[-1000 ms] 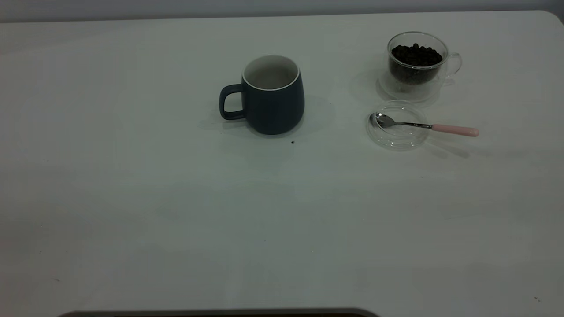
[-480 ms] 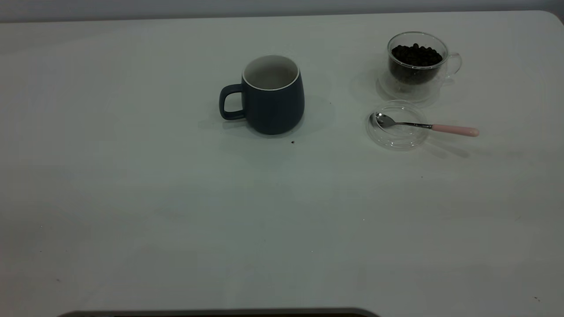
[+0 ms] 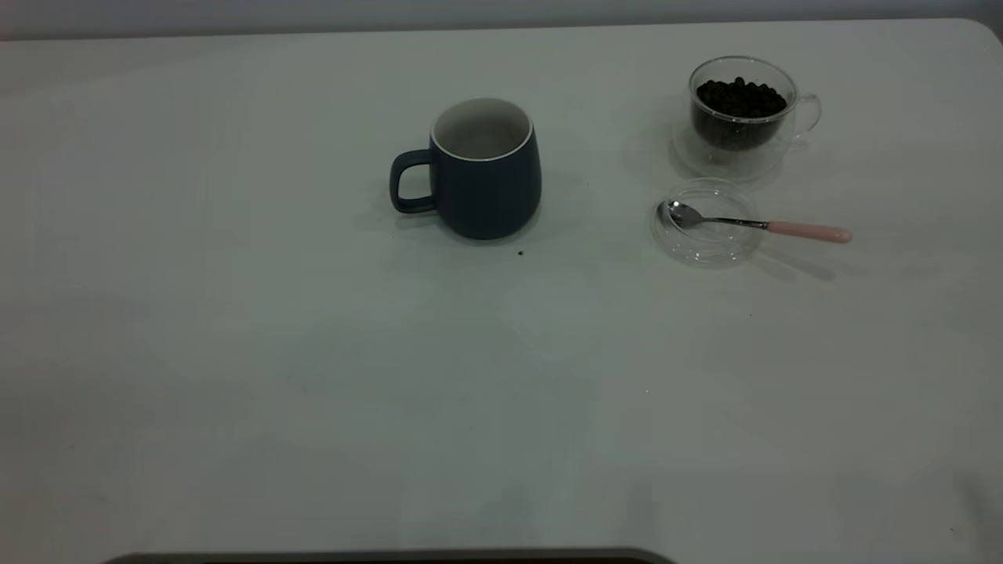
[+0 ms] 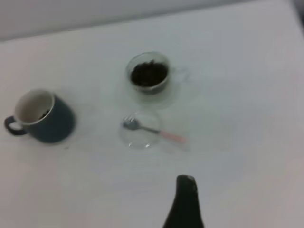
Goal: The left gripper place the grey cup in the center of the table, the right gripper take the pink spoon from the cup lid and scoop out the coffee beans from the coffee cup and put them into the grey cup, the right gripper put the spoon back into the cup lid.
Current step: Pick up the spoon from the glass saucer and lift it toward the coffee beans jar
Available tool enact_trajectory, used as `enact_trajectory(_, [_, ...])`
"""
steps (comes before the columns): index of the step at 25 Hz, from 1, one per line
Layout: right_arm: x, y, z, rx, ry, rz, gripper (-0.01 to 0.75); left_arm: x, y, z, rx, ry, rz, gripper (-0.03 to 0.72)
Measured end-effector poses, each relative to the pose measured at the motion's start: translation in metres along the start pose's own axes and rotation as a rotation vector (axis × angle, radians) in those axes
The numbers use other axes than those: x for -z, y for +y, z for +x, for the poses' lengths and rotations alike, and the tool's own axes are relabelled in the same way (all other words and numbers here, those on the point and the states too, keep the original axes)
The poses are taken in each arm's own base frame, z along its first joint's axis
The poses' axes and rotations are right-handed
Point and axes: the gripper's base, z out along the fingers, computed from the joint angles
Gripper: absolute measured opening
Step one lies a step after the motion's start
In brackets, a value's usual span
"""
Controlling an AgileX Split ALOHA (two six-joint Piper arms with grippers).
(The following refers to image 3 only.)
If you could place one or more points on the dark blue-grey ceramic mug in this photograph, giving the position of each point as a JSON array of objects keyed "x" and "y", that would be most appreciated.
[{"x": 490, "y": 196}]

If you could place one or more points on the clear round glass lid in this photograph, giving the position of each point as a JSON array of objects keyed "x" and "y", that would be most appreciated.
[{"x": 705, "y": 247}]

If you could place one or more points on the dark coffee beans heap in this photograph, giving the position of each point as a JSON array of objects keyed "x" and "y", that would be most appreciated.
[{"x": 739, "y": 106}]

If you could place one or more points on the clear double-wall glass cup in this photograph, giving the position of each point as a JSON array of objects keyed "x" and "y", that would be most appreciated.
[{"x": 725, "y": 160}]

